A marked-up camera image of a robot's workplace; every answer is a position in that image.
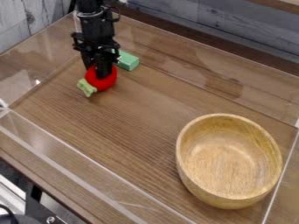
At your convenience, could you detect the red plush strawberry toy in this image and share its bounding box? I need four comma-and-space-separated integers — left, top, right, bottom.
78, 66, 118, 97

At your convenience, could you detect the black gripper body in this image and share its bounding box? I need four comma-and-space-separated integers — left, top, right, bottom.
71, 21, 120, 59

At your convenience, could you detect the clear acrylic tray wall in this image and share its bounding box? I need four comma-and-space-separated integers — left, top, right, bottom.
0, 17, 299, 224

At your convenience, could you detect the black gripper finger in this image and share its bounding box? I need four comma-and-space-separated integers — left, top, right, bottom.
80, 51, 95, 68
96, 52, 112, 79

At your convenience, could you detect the black table leg bracket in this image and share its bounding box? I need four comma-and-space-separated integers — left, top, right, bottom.
24, 185, 68, 224

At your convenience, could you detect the green rectangular block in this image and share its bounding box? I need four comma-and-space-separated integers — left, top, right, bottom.
116, 51, 140, 71

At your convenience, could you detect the black cable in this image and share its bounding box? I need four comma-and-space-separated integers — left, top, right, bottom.
0, 204, 19, 224

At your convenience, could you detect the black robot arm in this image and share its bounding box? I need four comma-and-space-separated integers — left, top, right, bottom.
71, 0, 120, 79

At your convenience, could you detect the wooden bowl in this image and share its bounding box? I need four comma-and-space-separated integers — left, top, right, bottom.
175, 113, 283, 209

